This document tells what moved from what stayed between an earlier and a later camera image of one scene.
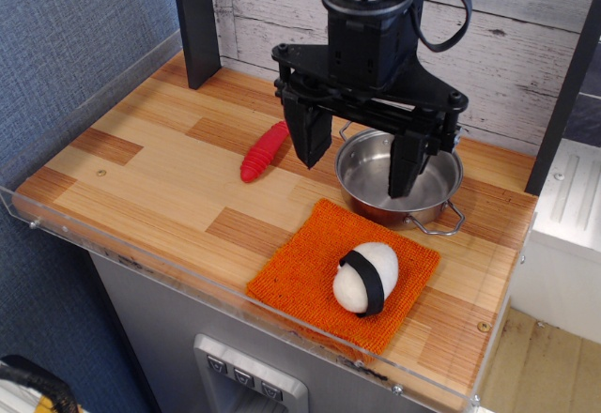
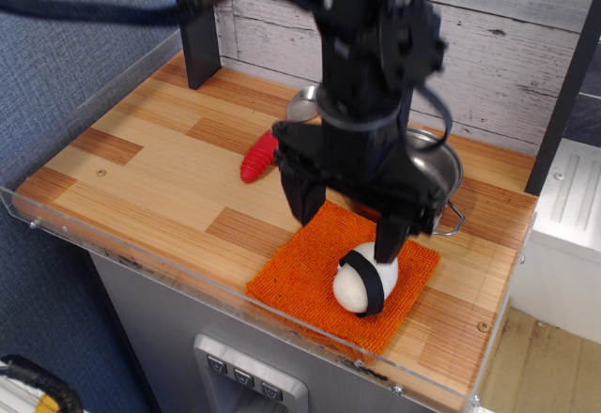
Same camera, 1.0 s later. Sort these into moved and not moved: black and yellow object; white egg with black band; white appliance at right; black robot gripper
Moved: black robot gripper
Not moved: white appliance at right; white egg with black band; black and yellow object
